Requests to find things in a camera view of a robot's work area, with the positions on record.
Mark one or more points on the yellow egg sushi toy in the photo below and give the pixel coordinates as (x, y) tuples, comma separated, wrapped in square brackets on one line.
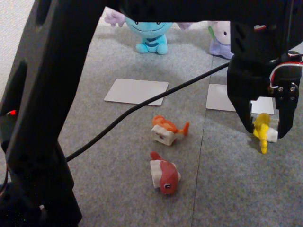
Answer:
[(260, 127)]

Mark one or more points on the blue Wooper plush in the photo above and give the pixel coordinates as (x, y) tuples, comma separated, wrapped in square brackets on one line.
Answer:
[(151, 33)]

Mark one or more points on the red tuna sushi toy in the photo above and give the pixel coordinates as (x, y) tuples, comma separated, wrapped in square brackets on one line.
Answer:
[(166, 175)]

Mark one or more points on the orange shrimp sushi toy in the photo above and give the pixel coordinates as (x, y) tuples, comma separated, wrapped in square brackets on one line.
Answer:
[(165, 132)]

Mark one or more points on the purple Goomy plush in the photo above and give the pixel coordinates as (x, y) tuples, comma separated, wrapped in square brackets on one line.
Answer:
[(221, 40)]

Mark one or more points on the white rectangular card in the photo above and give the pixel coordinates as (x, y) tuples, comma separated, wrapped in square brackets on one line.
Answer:
[(217, 99), (137, 91)]

